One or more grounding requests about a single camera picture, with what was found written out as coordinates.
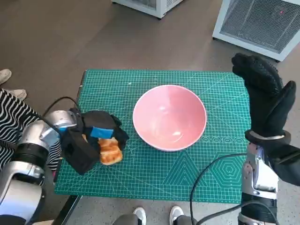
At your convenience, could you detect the black gloved right hand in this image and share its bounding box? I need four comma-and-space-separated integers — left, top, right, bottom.
231, 52, 296, 138

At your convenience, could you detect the black left hand, blue tape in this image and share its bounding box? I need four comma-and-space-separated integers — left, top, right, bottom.
69, 107, 130, 151

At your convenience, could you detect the twisted toasted bread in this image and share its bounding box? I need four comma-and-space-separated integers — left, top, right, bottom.
97, 137, 124, 165

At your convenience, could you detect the pink bowl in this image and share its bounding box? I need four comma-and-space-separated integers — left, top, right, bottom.
133, 84, 207, 152

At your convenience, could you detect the white cabinet with mesh front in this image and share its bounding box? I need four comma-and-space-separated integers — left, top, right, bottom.
212, 0, 300, 62

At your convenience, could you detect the green cutting mat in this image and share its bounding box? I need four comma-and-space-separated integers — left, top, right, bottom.
54, 68, 253, 204

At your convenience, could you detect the person in striped garment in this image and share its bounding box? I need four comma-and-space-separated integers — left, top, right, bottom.
0, 68, 63, 172

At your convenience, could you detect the person with white shoes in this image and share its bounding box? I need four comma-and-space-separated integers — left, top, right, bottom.
114, 205, 197, 225

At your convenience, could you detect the white cabinet with vents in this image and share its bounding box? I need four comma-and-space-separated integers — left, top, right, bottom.
112, 0, 183, 19

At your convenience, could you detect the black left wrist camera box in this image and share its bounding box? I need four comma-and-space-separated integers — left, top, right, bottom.
62, 127, 100, 175

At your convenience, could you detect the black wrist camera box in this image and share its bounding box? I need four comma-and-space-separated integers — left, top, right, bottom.
62, 127, 100, 175
264, 142, 300, 186

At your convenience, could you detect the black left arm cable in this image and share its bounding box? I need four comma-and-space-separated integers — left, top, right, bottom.
42, 96, 80, 118

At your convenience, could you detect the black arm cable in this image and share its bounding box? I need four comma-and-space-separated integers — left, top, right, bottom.
189, 152, 248, 225
42, 96, 80, 118

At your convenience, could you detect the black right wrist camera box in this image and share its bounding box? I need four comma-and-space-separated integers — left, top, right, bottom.
264, 142, 300, 186

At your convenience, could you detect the dark table frame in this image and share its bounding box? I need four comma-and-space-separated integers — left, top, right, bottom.
53, 195, 82, 225

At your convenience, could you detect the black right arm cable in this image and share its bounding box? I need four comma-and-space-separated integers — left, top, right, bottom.
189, 152, 248, 225

